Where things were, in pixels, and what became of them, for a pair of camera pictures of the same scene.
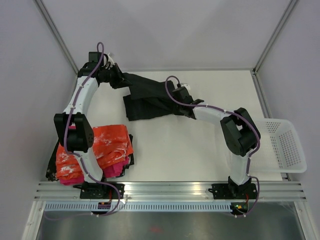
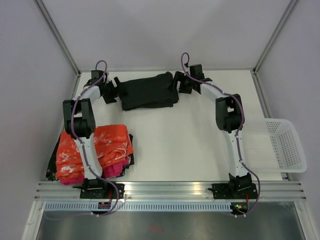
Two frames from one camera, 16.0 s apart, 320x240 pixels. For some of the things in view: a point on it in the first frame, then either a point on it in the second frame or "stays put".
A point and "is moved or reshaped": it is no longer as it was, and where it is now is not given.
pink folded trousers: [110, 172] stays put
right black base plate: [231, 191] stays put
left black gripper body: [112, 76] → [110, 90]
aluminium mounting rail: [294, 191] stays put
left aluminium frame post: [57, 35] stays put
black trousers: [149, 97] is moved or reshaped
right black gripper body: [178, 110] → [186, 86]
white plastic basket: [280, 150] stays put
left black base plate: [98, 190] stays put
